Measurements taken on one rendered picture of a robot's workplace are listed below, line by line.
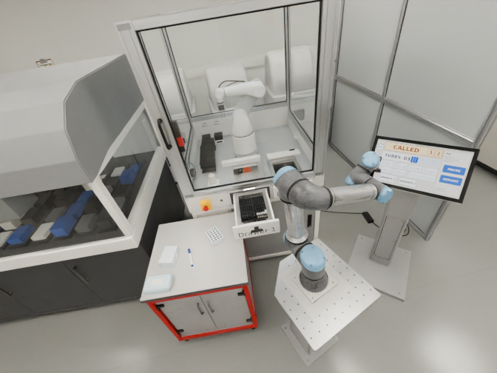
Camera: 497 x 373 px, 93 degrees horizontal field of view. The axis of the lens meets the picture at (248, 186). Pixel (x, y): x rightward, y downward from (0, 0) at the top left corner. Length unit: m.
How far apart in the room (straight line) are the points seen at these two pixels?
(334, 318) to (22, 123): 1.74
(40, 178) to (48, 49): 3.60
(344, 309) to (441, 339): 1.09
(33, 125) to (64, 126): 0.14
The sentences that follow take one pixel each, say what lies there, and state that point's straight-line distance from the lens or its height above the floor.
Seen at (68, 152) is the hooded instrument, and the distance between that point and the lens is 1.42.
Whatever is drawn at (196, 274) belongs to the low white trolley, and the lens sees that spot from 1.53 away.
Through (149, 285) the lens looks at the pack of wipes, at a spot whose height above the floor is 0.80.
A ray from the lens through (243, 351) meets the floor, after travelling 2.10.
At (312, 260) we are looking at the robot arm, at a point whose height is 1.00.
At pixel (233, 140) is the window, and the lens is 1.49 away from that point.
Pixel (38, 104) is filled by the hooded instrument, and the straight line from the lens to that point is 1.55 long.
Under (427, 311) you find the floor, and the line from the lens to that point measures 2.41.
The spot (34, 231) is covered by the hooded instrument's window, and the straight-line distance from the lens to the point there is 1.91.
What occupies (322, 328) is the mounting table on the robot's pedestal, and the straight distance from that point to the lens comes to 1.33.
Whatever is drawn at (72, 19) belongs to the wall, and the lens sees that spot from 4.78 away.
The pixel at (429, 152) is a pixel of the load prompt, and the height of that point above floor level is 1.16.
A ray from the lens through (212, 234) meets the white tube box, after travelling 1.64.
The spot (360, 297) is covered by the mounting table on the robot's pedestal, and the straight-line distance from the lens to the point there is 1.43.
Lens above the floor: 2.00
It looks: 39 degrees down
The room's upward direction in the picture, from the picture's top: 10 degrees counter-clockwise
